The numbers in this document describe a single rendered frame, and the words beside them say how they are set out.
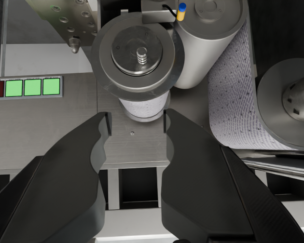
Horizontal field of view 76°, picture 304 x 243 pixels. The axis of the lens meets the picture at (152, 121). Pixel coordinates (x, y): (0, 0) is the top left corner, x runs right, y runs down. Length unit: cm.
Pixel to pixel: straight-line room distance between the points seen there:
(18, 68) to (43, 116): 237
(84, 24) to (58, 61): 224
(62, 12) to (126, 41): 35
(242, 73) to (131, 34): 20
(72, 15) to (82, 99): 24
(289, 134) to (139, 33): 27
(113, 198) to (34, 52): 261
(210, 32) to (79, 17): 40
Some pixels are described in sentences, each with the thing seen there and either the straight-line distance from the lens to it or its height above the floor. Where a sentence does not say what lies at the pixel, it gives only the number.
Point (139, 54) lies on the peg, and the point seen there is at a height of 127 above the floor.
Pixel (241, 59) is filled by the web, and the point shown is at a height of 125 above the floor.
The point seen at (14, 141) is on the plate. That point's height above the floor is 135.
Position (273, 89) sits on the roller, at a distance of 36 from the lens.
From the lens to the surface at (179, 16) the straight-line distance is 28.
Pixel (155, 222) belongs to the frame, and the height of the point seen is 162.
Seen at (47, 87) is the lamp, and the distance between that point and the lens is 72.
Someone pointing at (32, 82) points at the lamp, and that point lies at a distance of 75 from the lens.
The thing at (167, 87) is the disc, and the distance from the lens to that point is 30.
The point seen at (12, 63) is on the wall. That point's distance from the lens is 312.
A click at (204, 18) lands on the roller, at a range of 36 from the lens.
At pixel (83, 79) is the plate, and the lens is 69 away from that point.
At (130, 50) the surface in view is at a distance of 30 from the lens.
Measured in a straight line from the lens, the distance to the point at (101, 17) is 37.
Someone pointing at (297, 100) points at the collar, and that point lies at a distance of 34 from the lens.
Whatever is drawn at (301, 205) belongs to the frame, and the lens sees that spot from 78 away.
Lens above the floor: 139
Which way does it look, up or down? 7 degrees down
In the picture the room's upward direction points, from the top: 177 degrees clockwise
